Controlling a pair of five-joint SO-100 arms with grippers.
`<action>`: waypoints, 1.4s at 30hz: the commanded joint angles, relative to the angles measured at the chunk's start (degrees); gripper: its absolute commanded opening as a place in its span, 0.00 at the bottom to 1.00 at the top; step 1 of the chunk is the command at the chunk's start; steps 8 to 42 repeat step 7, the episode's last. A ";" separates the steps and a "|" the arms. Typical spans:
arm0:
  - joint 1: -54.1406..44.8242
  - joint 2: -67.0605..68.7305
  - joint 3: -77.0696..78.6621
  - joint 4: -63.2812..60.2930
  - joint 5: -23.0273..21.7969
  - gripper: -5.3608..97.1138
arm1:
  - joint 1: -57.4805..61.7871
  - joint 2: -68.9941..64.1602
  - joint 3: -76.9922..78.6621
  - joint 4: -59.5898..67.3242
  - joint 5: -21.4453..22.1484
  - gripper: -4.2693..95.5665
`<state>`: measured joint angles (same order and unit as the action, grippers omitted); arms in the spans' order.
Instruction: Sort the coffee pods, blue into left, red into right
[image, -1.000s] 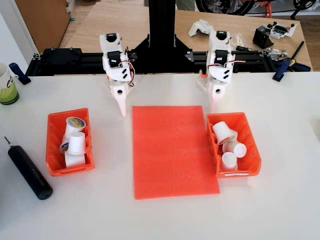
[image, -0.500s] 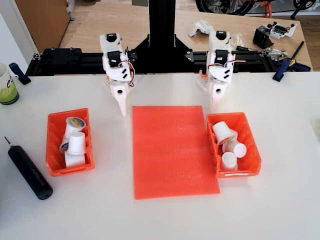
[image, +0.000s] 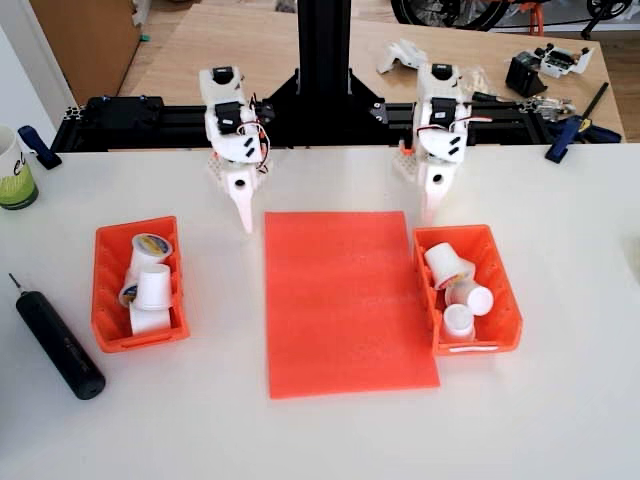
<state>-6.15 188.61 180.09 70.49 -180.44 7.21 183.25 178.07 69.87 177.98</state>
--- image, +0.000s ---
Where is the white green mug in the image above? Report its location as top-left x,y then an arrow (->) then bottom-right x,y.
0,123 -> 40,211

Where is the black printed part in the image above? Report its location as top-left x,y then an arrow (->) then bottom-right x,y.
504,55 -> 549,99

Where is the black electric screwdriver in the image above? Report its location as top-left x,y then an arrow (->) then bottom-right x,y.
8,272 -> 107,401

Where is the black plastic mounting block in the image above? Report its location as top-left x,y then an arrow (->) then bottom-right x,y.
82,94 -> 166,132

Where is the blue bar clamp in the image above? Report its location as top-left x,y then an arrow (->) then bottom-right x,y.
17,124 -> 64,171
544,81 -> 624,164

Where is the white device with circuit board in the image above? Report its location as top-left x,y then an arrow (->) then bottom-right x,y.
517,43 -> 595,79

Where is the orange foam mat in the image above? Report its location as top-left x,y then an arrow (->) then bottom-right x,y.
263,210 -> 442,400

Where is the blue lid white coffee pod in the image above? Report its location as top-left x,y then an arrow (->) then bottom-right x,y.
129,303 -> 174,337
135,263 -> 175,312
129,232 -> 176,275
118,272 -> 141,307

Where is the clear bag of screws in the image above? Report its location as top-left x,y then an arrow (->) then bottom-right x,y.
459,67 -> 494,94

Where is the black aluminium frame rail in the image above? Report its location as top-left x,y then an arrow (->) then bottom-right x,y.
49,99 -> 556,153

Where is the black bicycle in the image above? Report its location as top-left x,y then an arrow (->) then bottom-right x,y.
389,0 -> 640,40

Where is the orange bin with white label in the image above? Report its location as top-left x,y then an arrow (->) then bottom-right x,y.
412,223 -> 525,358

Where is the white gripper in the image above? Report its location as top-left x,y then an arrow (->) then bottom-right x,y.
419,160 -> 459,226
222,167 -> 257,235

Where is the black aluminium frame post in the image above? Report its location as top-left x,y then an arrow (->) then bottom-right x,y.
269,0 -> 386,109

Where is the wooden table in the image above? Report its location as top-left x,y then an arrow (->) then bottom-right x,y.
117,3 -> 626,151

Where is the white printed robot part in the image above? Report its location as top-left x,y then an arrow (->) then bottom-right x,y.
375,38 -> 426,75

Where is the metal clamp tool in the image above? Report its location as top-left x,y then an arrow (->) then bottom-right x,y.
519,94 -> 576,124

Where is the orange plastic bin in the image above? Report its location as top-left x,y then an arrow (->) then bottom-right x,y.
89,215 -> 193,355

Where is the brown wooden cabinet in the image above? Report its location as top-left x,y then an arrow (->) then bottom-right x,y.
28,0 -> 144,107

